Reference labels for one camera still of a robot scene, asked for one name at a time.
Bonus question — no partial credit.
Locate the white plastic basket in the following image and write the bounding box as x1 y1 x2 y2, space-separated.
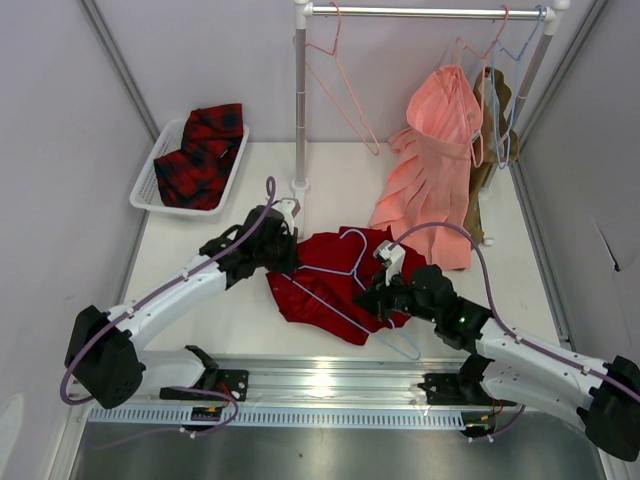
129 118 250 221

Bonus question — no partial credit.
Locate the white slotted cable duct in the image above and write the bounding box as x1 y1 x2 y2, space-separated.
88 404 465 431

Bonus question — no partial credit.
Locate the empty pink hanger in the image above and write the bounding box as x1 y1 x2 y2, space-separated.
302 1 381 156

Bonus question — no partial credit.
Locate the red black plaid garment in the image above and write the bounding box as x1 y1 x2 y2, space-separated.
153 103 245 211

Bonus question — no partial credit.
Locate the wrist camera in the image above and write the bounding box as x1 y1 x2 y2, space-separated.
272 197 301 221
374 240 405 286

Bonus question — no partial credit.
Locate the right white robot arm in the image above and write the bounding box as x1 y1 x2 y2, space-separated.
353 266 639 462

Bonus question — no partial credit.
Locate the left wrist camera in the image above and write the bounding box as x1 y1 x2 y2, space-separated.
272 197 301 221

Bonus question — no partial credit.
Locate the red skirt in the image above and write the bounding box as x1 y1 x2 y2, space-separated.
264 225 429 346

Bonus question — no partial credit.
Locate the pink pleated skirt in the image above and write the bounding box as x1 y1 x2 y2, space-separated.
369 65 483 239

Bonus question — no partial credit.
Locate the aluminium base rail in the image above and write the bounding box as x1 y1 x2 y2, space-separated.
66 352 612 411

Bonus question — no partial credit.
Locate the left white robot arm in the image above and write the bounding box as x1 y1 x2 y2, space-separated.
64 198 300 409

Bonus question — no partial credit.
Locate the white metal clothes rack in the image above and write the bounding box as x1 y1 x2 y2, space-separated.
291 1 571 239

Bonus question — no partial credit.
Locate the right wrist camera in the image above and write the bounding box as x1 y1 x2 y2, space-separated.
374 240 405 286

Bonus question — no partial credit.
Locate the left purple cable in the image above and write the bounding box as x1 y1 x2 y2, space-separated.
59 175 277 447

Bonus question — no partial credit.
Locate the brown garment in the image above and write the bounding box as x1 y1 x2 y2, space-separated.
464 67 520 244

